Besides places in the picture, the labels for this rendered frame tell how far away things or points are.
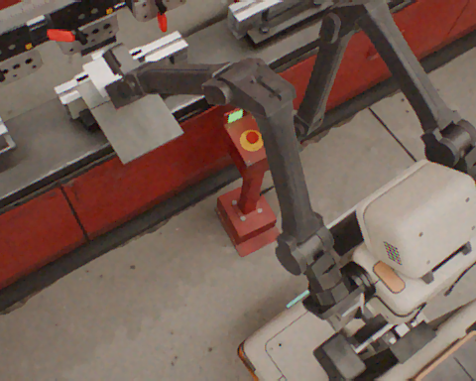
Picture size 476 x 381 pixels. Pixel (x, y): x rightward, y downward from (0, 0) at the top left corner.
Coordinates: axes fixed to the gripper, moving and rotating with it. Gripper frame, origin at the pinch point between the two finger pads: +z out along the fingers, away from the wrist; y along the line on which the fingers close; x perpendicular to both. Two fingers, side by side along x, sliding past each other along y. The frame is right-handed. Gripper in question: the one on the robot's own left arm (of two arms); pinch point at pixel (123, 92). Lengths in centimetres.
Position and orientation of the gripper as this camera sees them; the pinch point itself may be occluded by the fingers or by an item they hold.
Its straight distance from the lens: 168.8
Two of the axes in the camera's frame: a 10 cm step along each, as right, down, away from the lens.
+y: -8.4, 4.8, -2.7
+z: -3.2, -0.3, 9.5
